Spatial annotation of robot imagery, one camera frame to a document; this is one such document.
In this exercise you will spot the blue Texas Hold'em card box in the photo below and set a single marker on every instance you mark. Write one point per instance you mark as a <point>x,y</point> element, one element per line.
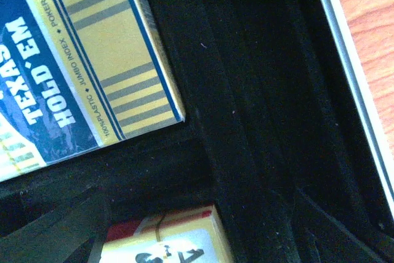
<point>78,75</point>

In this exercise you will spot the aluminium poker case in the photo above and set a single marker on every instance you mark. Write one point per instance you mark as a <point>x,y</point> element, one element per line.
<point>273,104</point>

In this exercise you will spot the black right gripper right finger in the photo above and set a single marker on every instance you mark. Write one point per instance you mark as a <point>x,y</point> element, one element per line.
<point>320,237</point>

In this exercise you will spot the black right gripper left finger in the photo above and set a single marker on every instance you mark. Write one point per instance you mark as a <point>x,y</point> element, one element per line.
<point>74,231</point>

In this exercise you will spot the red playing card box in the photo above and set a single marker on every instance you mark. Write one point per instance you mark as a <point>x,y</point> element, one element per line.
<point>191,235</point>

